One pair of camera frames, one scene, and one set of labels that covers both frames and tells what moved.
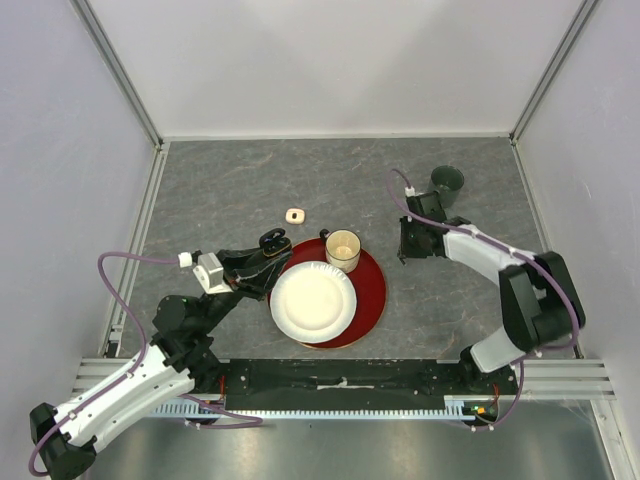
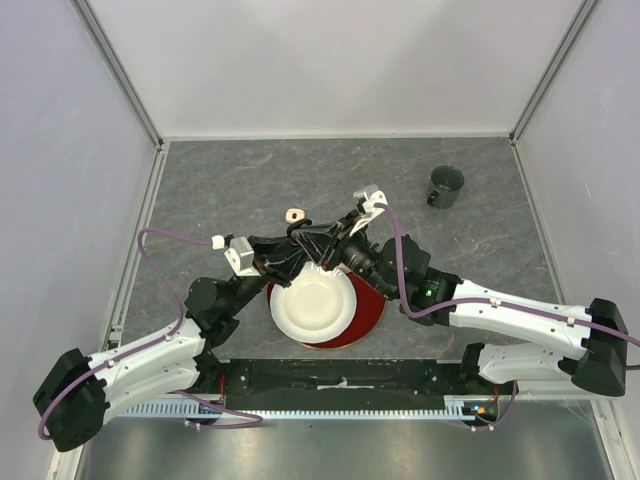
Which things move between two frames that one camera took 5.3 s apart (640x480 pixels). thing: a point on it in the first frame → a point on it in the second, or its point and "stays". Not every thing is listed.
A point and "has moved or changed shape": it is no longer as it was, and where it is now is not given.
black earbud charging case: x=273 y=242 has moved or changed shape
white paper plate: x=313 y=302 stays
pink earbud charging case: x=295 y=216 stays
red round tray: x=371 y=296 stays
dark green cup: x=447 y=181 stays
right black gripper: x=405 y=250 → x=328 y=243
